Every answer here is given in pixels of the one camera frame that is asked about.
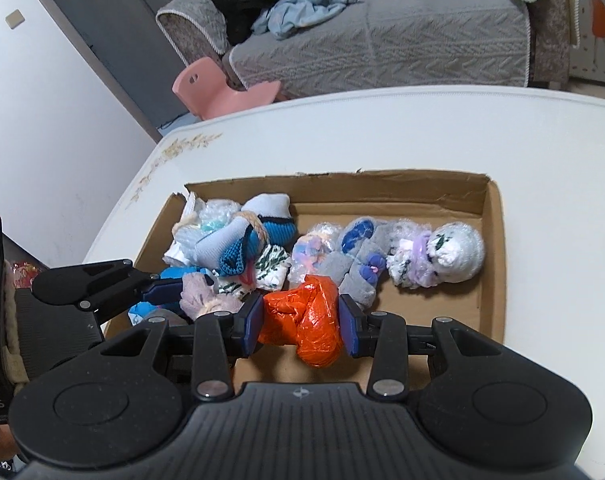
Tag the blue sock bundle pink band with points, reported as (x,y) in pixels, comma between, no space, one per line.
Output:
(175,273)

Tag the patterned fabric sofa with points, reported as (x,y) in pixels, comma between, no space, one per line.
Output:
(547,35)

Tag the orange plastic bag bundle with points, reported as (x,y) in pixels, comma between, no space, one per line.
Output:
(307,320)

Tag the red patterned packet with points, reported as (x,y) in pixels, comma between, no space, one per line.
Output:
(27,275)

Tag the white sock blue knit trim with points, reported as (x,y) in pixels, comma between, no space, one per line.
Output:
(270,207)

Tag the blue crumpled garment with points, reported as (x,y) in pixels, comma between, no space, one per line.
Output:
(302,10)

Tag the pastel bubble wrap bundle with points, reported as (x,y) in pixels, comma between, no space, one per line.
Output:
(310,255)

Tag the shallow cardboard box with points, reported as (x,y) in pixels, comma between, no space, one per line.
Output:
(432,310)

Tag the grey door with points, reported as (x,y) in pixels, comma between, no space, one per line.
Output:
(107,35)

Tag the pink plastic chair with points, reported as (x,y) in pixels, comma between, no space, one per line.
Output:
(217,100)

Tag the beige wall switch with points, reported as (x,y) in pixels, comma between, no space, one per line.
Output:
(15,19)

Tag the grey sock bundle blue patch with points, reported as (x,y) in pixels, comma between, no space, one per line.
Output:
(355,280)

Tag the white green-patterned cloth bundle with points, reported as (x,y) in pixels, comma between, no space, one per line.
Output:
(270,265)

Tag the grey quilted seat cover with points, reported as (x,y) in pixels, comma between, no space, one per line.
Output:
(407,35)

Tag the white ribbed cloth bundle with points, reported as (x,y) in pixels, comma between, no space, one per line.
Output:
(180,250)

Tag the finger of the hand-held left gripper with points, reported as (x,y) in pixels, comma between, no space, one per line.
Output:
(167,287)

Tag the white bundle purple band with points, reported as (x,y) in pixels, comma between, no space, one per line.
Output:
(457,255)

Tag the bubble wrap bundle teal band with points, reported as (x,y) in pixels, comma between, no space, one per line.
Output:
(215,215)

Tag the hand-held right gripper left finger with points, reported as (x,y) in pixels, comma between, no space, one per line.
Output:
(255,320)

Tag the pink fuzzy sock bundle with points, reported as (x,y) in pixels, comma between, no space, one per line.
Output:
(202,295)

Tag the person's left hand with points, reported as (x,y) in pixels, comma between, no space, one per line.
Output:
(13,340)

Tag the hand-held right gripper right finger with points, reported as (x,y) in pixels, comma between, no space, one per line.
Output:
(350,325)

